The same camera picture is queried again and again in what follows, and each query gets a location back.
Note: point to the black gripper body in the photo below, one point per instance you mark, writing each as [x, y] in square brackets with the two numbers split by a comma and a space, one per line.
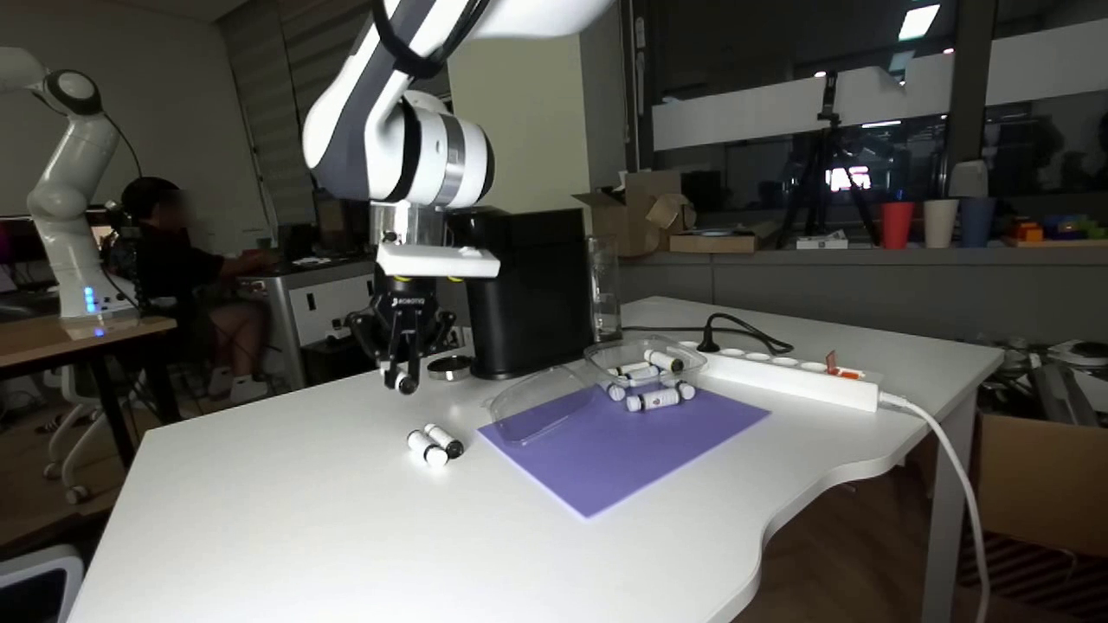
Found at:
[403, 317]

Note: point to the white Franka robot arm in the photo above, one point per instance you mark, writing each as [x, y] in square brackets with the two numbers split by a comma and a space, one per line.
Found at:
[434, 148]

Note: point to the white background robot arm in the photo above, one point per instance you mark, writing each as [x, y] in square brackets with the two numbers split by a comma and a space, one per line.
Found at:
[70, 183]

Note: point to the small white bottle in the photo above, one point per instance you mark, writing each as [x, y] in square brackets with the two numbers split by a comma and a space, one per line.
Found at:
[665, 361]
[445, 439]
[664, 396]
[628, 377]
[428, 449]

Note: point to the white drawer cabinet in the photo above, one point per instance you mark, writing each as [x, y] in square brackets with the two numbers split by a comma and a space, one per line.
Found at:
[316, 317]

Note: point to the purple mat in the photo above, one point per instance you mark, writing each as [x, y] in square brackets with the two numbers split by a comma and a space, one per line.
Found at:
[624, 445]

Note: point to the seated person dark shirt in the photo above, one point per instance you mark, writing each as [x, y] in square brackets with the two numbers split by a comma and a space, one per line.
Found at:
[185, 272]

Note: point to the open cardboard box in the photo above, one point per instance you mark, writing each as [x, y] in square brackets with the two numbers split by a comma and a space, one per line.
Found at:
[634, 211]

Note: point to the grey window blinds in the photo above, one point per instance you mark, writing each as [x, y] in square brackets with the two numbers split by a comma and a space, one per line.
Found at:
[294, 70]

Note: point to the flat cardboard piece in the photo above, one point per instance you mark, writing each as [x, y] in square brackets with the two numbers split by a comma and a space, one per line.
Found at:
[712, 244]

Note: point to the wooden desk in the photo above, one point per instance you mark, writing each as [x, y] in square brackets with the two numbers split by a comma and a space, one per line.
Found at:
[70, 340]

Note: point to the white power strip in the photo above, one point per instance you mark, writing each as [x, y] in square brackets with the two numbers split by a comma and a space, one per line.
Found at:
[785, 376]

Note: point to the red cup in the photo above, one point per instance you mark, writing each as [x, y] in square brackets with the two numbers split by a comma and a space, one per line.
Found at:
[897, 227]

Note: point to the white cup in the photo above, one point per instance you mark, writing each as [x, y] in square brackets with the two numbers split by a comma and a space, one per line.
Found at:
[941, 223]

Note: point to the blue cup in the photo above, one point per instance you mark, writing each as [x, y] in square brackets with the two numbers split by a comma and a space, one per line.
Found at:
[976, 223]

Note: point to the large brown cardboard box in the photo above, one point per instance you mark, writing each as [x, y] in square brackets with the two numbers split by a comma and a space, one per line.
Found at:
[1040, 486]

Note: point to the black camera tripod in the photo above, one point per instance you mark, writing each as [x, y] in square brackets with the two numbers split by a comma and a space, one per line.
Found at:
[832, 159]

